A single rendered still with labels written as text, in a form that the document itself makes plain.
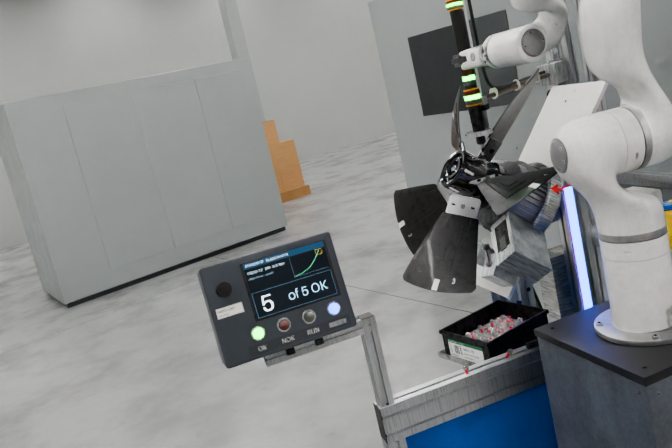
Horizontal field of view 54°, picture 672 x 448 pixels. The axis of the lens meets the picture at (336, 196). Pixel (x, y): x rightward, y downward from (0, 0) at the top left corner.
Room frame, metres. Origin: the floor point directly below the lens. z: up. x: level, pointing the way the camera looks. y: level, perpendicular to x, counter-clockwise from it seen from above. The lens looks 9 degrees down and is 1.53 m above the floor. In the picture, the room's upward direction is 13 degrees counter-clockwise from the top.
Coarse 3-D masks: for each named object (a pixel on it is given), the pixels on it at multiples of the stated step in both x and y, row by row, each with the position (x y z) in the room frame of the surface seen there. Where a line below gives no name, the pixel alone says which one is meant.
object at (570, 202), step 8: (568, 192) 1.45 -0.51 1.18; (568, 200) 1.45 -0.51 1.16; (568, 208) 1.45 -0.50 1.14; (576, 216) 1.46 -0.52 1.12; (576, 224) 1.45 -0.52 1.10; (576, 232) 1.45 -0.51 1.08; (576, 240) 1.45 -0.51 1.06; (576, 248) 1.45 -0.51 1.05; (576, 256) 1.45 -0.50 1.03; (584, 264) 1.46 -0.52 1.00; (584, 272) 1.45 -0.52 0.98; (584, 280) 1.45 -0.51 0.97; (584, 288) 1.45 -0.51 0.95; (584, 296) 1.45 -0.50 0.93; (584, 304) 1.45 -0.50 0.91
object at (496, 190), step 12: (552, 168) 1.61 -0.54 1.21; (492, 180) 1.73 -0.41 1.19; (504, 180) 1.68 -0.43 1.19; (516, 180) 1.64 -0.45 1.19; (528, 180) 1.60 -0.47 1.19; (540, 180) 1.57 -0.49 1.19; (492, 192) 1.64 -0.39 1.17; (504, 192) 1.61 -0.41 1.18; (516, 192) 1.58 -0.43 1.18; (528, 192) 1.54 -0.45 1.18; (492, 204) 1.59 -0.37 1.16; (504, 204) 1.56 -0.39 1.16
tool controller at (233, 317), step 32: (256, 256) 1.22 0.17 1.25; (288, 256) 1.23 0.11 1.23; (320, 256) 1.24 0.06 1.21; (224, 288) 1.18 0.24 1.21; (256, 288) 1.20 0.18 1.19; (288, 288) 1.21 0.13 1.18; (320, 288) 1.22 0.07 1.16; (224, 320) 1.17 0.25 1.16; (256, 320) 1.18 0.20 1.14; (320, 320) 1.21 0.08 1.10; (352, 320) 1.22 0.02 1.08; (224, 352) 1.16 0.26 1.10; (256, 352) 1.17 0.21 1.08; (288, 352) 1.23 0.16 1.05
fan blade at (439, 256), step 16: (448, 224) 1.82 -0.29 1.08; (464, 224) 1.80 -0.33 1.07; (432, 240) 1.81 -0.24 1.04; (448, 240) 1.79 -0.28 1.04; (464, 240) 1.77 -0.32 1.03; (416, 256) 1.81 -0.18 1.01; (432, 256) 1.78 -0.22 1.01; (448, 256) 1.76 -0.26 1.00; (464, 256) 1.74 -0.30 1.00; (416, 272) 1.79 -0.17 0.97; (432, 272) 1.76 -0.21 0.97; (448, 272) 1.73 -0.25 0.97; (464, 272) 1.71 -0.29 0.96; (448, 288) 1.70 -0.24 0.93; (464, 288) 1.68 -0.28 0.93
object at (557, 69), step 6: (552, 60) 2.31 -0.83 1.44; (558, 60) 2.30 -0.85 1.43; (564, 60) 2.28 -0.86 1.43; (540, 66) 2.25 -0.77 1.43; (546, 66) 2.24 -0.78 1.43; (552, 66) 2.22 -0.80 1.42; (558, 66) 2.22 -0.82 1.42; (564, 66) 2.27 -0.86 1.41; (546, 72) 2.24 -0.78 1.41; (552, 72) 2.23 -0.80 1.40; (558, 72) 2.22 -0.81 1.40; (564, 72) 2.26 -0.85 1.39; (546, 78) 2.24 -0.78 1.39; (552, 78) 2.23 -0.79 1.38; (558, 78) 2.22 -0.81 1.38; (564, 78) 2.25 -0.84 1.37; (540, 84) 2.26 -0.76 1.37; (546, 84) 2.24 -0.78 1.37; (552, 84) 2.23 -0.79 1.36
